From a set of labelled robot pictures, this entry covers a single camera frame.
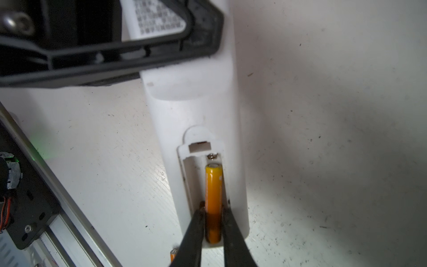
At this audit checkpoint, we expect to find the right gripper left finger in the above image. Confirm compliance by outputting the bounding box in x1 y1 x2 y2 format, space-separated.
170 208 206 267

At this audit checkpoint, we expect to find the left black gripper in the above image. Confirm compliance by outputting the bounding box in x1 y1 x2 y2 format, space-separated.
1 1 224 88

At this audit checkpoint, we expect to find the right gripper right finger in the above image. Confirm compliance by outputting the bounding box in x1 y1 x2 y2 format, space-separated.
222 208 257 267

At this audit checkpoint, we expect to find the orange battery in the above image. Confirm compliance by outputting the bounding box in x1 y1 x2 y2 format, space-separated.
170 248 179 263
205 163 223 244

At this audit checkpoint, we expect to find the white remote control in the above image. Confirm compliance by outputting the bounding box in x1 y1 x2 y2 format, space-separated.
140 1 250 237

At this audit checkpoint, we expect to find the aluminium front rail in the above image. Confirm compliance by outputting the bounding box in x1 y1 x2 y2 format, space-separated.
1 105 122 267

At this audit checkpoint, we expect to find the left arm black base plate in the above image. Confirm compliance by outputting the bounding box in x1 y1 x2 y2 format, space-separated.
1 125 61 250

